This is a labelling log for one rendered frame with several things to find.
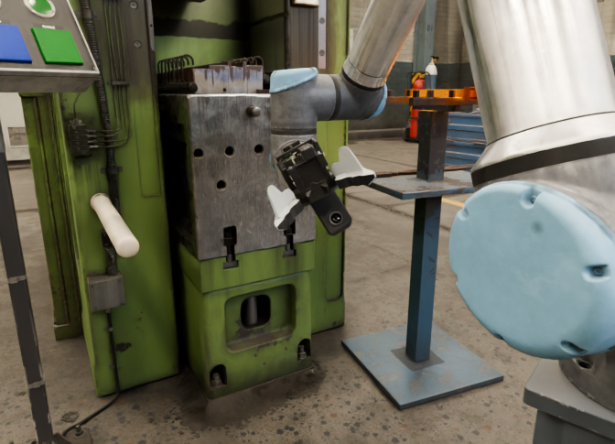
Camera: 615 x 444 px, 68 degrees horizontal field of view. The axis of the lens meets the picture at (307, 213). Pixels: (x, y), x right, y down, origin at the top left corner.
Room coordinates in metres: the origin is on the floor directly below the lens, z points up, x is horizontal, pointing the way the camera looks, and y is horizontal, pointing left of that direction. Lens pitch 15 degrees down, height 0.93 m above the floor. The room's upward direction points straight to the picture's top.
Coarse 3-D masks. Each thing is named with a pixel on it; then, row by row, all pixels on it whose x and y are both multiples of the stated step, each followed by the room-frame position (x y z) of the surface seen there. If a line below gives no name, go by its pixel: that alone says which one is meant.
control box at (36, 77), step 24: (0, 0) 0.93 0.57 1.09; (24, 0) 0.97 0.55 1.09; (48, 0) 1.01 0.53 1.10; (24, 24) 0.94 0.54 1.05; (48, 24) 0.98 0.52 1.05; (72, 24) 1.03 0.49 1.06; (0, 72) 0.86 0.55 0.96; (24, 72) 0.89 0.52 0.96; (48, 72) 0.92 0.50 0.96; (72, 72) 0.96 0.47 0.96; (96, 72) 1.00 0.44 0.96
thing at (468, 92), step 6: (420, 90) 1.48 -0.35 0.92; (426, 90) 1.45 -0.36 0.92; (438, 90) 1.40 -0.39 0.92; (444, 90) 1.37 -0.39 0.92; (456, 90) 1.32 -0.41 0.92; (462, 90) 1.30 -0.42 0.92; (468, 90) 1.27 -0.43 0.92; (474, 90) 1.25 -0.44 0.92; (420, 96) 1.48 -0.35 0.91; (438, 96) 1.39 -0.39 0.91; (444, 96) 1.37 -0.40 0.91; (456, 96) 1.32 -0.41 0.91; (462, 96) 1.29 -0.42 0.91; (468, 96) 1.27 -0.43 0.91; (474, 96) 1.26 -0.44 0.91
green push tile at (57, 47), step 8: (32, 32) 0.94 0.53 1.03; (40, 32) 0.95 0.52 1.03; (48, 32) 0.96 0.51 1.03; (56, 32) 0.98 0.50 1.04; (64, 32) 0.99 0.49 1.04; (40, 40) 0.94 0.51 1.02; (48, 40) 0.95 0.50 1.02; (56, 40) 0.96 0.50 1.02; (64, 40) 0.98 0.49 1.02; (72, 40) 0.99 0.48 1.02; (40, 48) 0.93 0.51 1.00; (48, 48) 0.94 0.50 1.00; (56, 48) 0.95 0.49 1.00; (64, 48) 0.97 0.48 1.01; (72, 48) 0.98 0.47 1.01; (48, 56) 0.93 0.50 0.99; (56, 56) 0.94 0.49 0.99; (64, 56) 0.96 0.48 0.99; (72, 56) 0.97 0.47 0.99; (80, 56) 0.98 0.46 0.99; (64, 64) 0.95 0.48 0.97; (72, 64) 0.97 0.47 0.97; (80, 64) 0.98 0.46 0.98
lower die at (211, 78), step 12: (180, 72) 1.36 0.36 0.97; (192, 72) 1.26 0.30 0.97; (204, 72) 1.28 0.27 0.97; (216, 72) 1.29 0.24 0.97; (228, 72) 1.31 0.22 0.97; (240, 72) 1.33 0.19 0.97; (252, 72) 1.34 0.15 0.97; (204, 84) 1.27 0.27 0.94; (216, 84) 1.29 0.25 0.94; (228, 84) 1.31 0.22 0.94; (240, 84) 1.33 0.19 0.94; (252, 84) 1.34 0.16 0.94
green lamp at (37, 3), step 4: (28, 0) 0.98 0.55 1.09; (32, 0) 0.98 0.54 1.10; (36, 0) 0.99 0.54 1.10; (40, 0) 1.00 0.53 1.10; (44, 0) 1.00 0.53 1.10; (28, 4) 0.97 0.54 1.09; (32, 4) 0.98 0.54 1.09; (36, 4) 0.98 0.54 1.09; (40, 4) 0.99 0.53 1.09; (44, 4) 1.00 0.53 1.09; (48, 4) 1.01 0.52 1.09; (36, 8) 0.98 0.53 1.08; (40, 8) 0.99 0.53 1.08; (44, 8) 0.99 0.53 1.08; (48, 8) 1.00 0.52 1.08; (40, 12) 0.98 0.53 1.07; (44, 12) 0.99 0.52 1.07; (48, 12) 0.99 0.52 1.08
